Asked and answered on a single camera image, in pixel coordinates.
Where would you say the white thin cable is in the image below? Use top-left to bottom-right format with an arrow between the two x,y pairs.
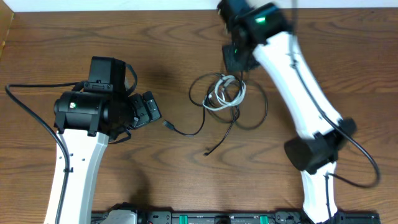
201,74 -> 247,112

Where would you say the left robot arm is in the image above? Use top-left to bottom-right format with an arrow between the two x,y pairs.
45,57 -> 162,223

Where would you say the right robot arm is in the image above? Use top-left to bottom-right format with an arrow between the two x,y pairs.
217,0 -> 356,223

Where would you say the black thin cable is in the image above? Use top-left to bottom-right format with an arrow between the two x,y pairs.
162,72 -> 224,138
203,74 -> 269,157

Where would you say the black left camera cable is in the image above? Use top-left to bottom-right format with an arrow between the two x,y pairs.
4,81 -> 90,224

